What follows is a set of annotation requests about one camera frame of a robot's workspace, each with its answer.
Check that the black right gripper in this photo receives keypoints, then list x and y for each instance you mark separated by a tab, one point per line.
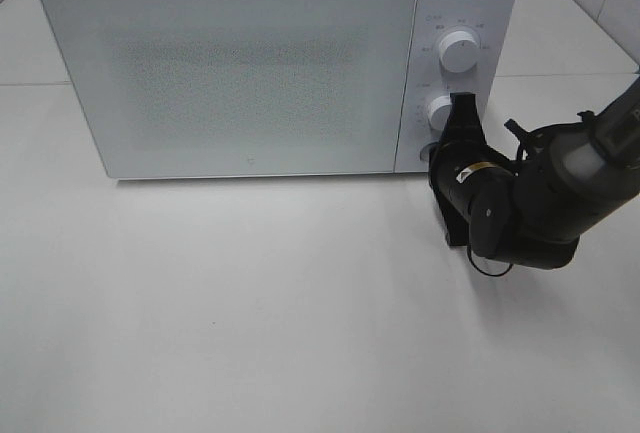
470	180

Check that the white timer knob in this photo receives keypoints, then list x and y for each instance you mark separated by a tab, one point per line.
438	111

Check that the round white door button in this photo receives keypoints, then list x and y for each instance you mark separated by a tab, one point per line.
426	151

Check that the white microwave door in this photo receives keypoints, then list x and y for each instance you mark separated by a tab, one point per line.
212	88

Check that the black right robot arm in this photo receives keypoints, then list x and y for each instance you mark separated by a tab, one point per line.
531	210

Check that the upper white power knob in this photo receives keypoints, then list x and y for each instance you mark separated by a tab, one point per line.
458	50

